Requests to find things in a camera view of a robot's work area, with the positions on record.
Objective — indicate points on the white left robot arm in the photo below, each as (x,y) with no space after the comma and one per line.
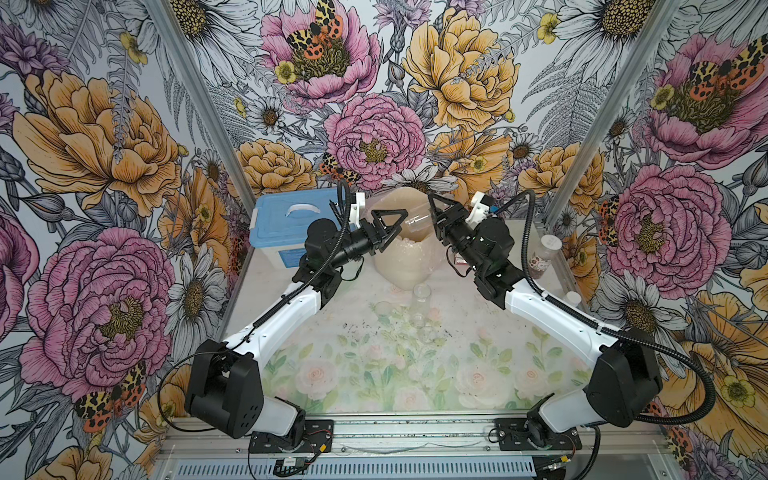
(225,386)

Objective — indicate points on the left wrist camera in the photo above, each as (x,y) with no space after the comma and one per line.
(356,210)

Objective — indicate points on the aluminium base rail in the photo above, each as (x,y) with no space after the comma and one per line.
(422,446)

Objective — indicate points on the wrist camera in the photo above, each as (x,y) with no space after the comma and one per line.
(481,206)
(356,210)

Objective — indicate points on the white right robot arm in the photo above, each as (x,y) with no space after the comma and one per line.
(625,374)

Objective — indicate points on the blue lidded storage box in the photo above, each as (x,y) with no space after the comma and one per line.
(279,223)

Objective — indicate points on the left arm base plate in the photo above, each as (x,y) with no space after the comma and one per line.
(314,436)

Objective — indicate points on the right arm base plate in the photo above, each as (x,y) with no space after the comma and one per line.
(513,434)

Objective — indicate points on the bin with plastic liner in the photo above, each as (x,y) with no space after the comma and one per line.
(405,263)

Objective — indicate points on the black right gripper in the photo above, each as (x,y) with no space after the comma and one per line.
(459,214)

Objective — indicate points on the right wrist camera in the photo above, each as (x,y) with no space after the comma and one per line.
(481,206)

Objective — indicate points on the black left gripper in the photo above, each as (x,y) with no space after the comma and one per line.
(381,238)

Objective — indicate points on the clear jar with dried flowers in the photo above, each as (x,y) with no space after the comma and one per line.
(420,305)

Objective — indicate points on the small white pill bottle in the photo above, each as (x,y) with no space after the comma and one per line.
(573,299)

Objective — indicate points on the tall jar with white lid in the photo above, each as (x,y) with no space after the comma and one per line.
(545,251)

